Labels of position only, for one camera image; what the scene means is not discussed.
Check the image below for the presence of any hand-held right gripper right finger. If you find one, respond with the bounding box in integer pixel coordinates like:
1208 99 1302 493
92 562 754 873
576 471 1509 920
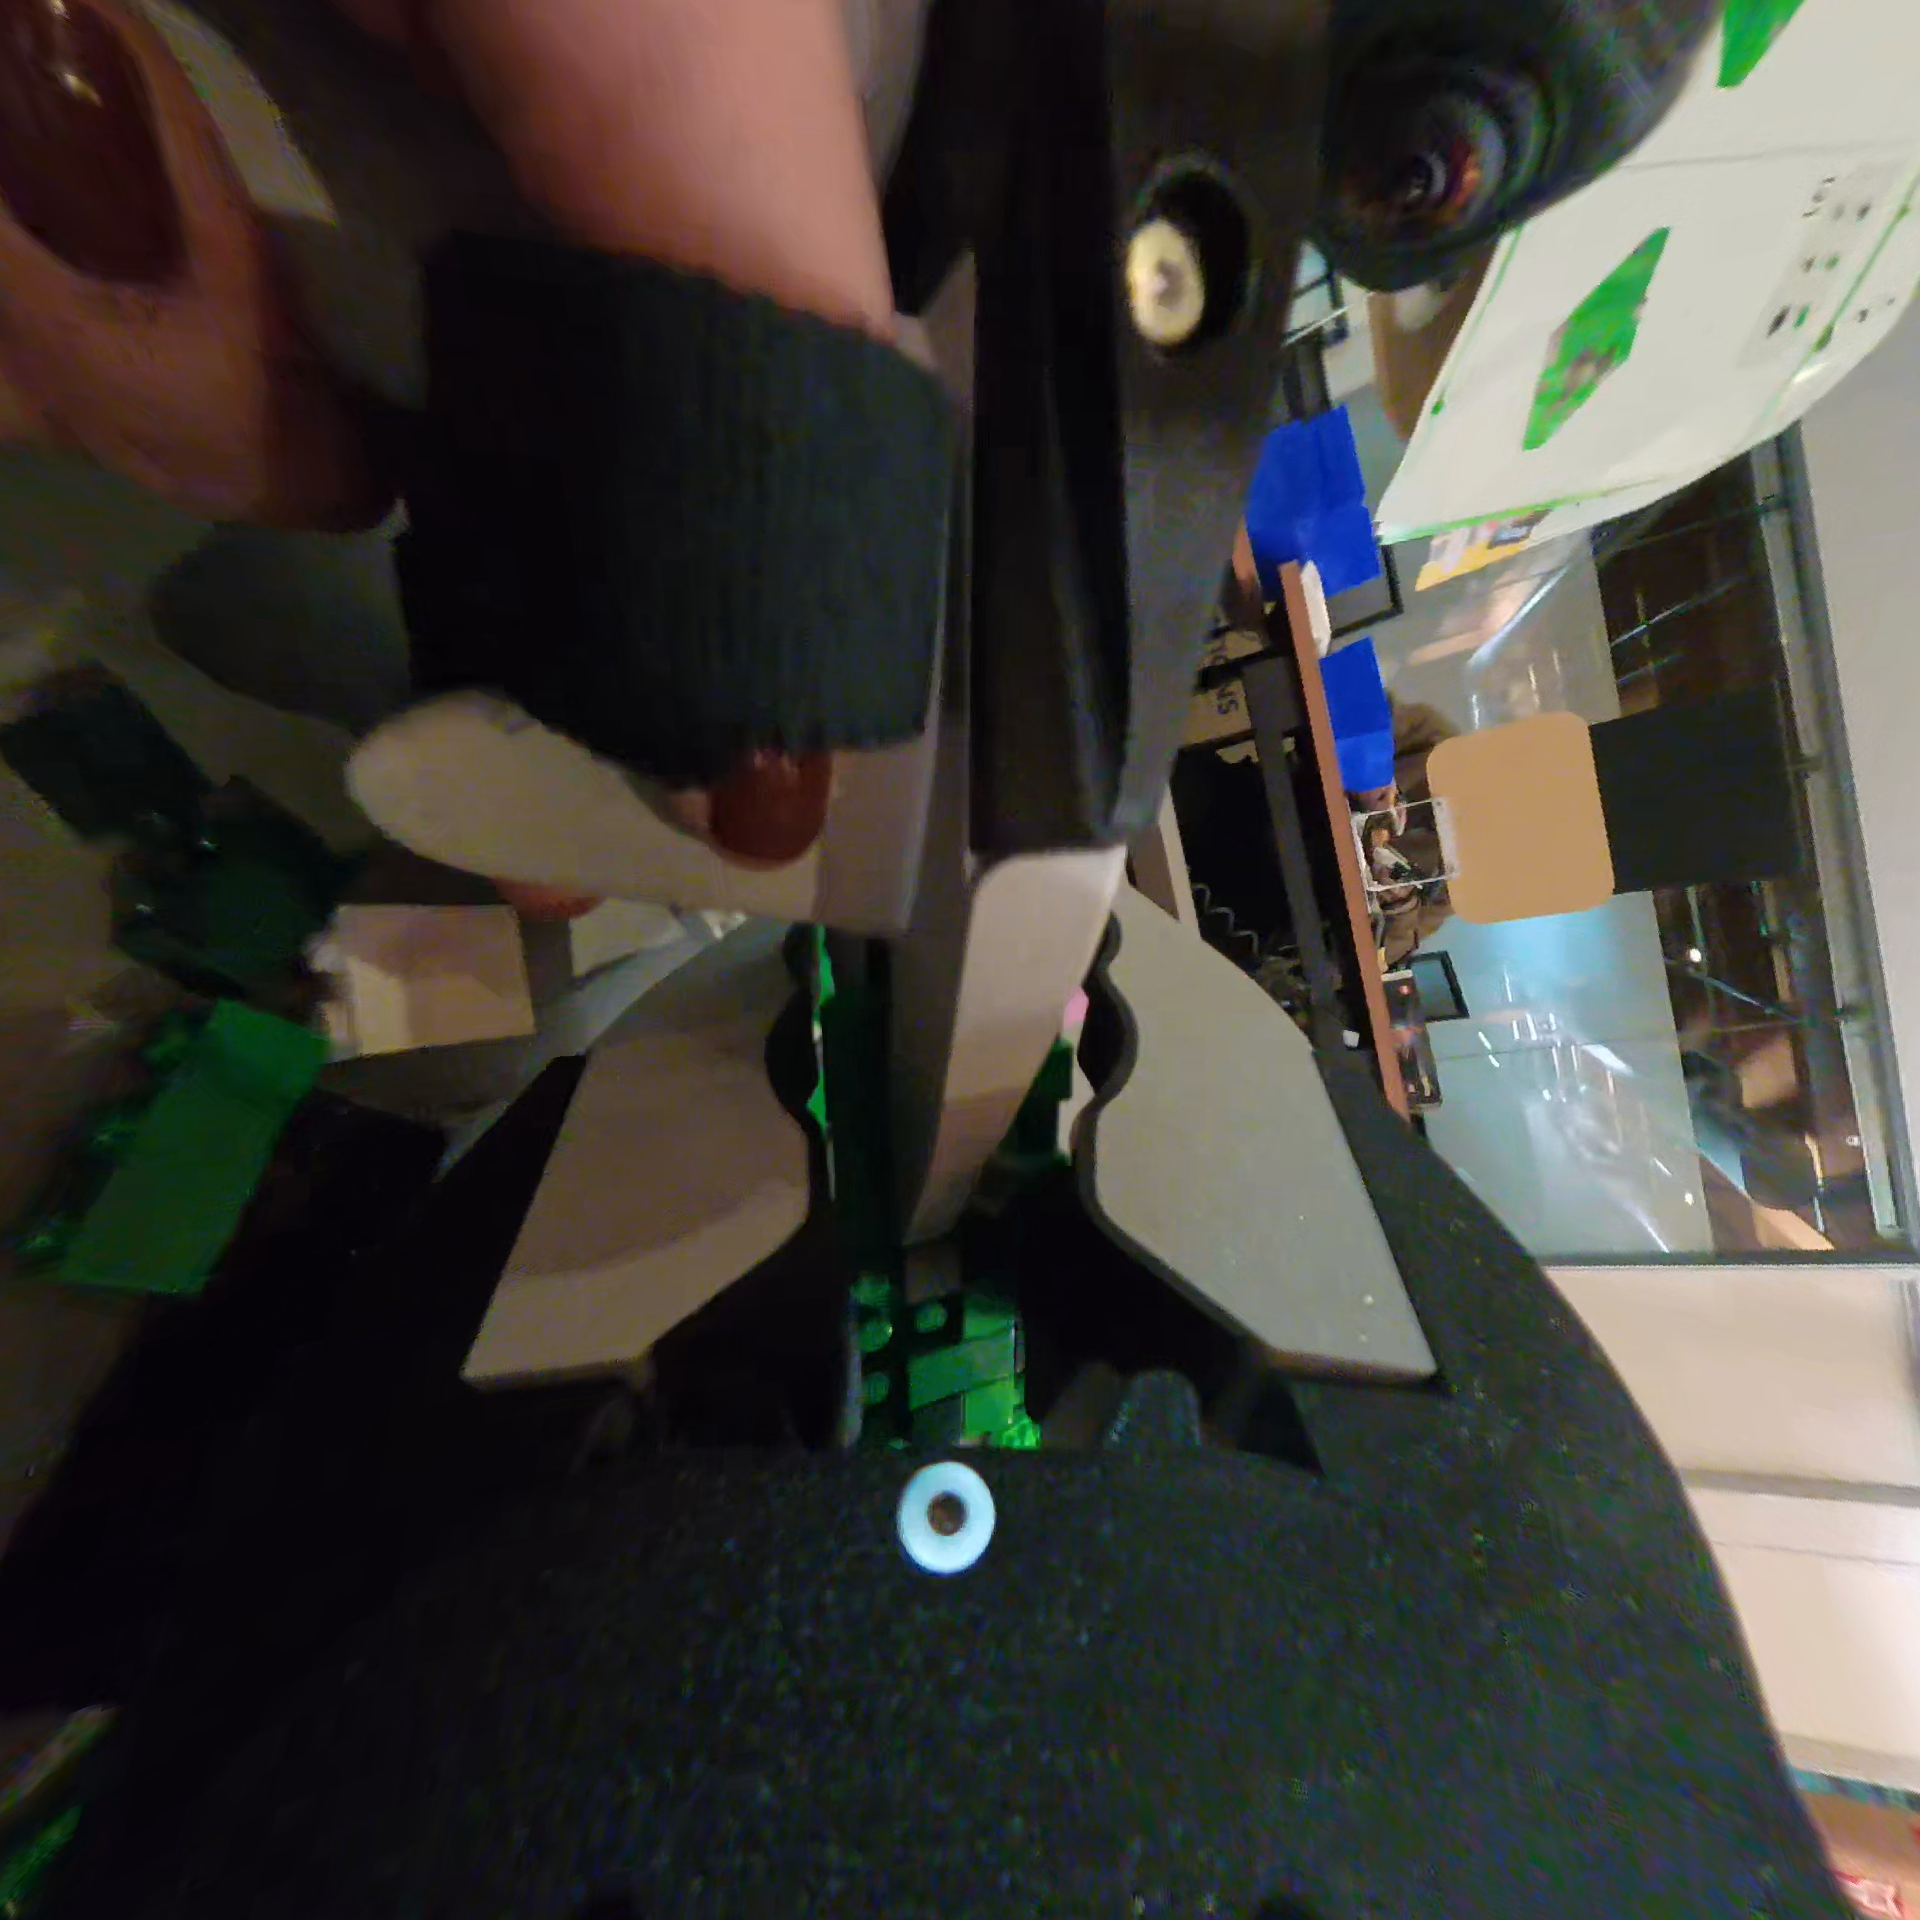
1074 885 1438 1380

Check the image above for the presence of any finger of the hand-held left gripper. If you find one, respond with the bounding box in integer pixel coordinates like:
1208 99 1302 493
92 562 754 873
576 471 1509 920
897 845 1130 1244

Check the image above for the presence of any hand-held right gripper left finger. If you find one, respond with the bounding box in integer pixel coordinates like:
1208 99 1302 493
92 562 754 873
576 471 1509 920
463 917 832 1386

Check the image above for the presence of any checkered green brick plate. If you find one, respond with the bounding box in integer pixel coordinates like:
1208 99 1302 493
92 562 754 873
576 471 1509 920
807 923 1084 1451

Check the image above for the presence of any grey desk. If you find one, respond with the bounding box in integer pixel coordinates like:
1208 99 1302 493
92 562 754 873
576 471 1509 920
0 449 603 1504

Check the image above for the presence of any person's left hand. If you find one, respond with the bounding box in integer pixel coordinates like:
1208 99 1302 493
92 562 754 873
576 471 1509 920
0 0 905 875

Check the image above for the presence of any blue plastic bin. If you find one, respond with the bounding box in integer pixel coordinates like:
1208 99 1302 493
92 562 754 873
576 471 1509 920
1322 637 1397 796
1244 405 1382 602

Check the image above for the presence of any white brick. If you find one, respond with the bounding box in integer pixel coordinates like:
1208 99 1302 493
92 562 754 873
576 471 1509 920
321 898 534 1052

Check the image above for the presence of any wooden edged table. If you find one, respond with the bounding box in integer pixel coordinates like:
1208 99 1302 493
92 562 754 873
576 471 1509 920
1231 527 1420 1120

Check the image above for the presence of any clear acrylic stand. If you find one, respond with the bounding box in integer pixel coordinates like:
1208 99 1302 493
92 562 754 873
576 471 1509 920
1351 796 1461 887

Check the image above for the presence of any yellow printed box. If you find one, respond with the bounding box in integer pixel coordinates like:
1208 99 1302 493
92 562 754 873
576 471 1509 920
1416 510 1555 588

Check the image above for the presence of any instruction booklet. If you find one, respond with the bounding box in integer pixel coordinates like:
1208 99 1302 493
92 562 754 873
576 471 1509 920
1374 0 1920 546

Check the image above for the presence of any black coiled cable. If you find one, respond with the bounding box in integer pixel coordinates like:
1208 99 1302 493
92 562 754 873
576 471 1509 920
1202 885 1308 979

